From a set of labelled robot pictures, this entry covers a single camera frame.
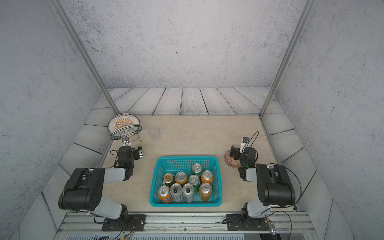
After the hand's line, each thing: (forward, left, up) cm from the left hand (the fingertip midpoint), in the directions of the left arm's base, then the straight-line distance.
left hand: (133, 147), depth 94 cm
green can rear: (-18, -40, +4) cm, 43 cm away
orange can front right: (-28, -43, +3) cm, 52 cm away
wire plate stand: (+11, +8, -3) cm, 14 cm away
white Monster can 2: (-30, -35, +6) cm, 47 cm away
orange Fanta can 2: (-22, -45, +4) cm, 50 cm away
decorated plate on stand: (+14, +8, +9) cm, 19 cm away
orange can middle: (-22, -31, +4) cm, 38 cm away
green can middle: (-24, -38, +4) cm, 45 cm away
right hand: (-1, -67, +1) cm, 67 cm away
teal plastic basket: (-11, -25, -3) cm, 28 cm away
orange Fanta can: (-30, -24, +3) cm, 38 cm away
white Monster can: (-30, -29, +7) cm, 43 cm away
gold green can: (-23, -25, +4) cm, 34 cm away
